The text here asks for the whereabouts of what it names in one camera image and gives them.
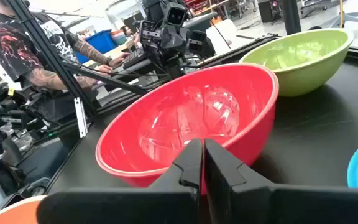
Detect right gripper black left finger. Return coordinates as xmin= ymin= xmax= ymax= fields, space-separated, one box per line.
xmin=35 ymin=138 xmax=204 ymax=224

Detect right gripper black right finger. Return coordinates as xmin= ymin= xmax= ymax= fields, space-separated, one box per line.
xmin=204 ymin=138 xmax=358 ymax=224

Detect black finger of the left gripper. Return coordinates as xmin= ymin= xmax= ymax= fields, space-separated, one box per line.
xmin=187 ymin=29 xmax=209 ymax=56
xmin=139 ymin=20 xmax=163 ymax=48

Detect red plastic bowl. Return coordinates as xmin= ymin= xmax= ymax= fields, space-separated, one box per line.
xmin=95 ymin=63 xmax=280 ymax=195

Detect stack of coloured containers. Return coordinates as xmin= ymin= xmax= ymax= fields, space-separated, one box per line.
xmin=109 ymin=29 xmax=127 ymax=47

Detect black keyboard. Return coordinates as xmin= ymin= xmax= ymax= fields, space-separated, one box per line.
xmin=121 ymin=46 xmax=155 ymax=71

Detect person's hand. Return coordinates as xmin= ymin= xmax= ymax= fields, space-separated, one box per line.
xmin=94 ymin=64 xmax=114 ymax=77
xmin=108 ymin=52 xmax=132 ymax=68

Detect blue plastic bin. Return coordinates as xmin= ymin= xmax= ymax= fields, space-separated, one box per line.
xmin=74 ymin=29 xmax=118 ymax=65

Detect black cabinet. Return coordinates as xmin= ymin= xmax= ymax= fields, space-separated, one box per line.
xmin=257 ymin=0 xmax=282 ymax=24

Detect green plastic bowl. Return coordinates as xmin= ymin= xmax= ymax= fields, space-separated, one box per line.
xmin=239 ymin=27 xmax=355 ymax=98

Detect person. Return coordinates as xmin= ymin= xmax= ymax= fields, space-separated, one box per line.
xmin=0 ymin=0 xmax=132 ymax=125

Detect yellow pole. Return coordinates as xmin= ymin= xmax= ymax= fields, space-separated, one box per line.
xmin=339 ymin=0 xmax=345 ymax=29

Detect orange plastic bowl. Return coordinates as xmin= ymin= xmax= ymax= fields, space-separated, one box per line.
xmin=0 ymin=195 xmax=47 ymax=224

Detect office chair base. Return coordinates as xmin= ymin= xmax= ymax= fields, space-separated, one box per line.
xmin=327 ymin=9 xmax=358 ymax=31

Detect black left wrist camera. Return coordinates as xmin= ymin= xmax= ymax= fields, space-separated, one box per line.
xmin=165 ymin=2 xmax=188 ymax=26

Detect black frame crossbar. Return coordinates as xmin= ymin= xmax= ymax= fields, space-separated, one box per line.
xmin=61 ymin=61 xmax=149 ymax=96

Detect black round post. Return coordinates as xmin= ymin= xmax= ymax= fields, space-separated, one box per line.
xmin=282 ymin=0 xmax=302 ymax=36

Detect black aluminium frame post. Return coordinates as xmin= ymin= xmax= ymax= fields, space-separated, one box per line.
xmin=6 ymin=0 xmax=98 ymax=119

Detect white metal bracket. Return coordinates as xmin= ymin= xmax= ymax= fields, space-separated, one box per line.
xmin=73 ymin=96 xmax=89 ymax=139

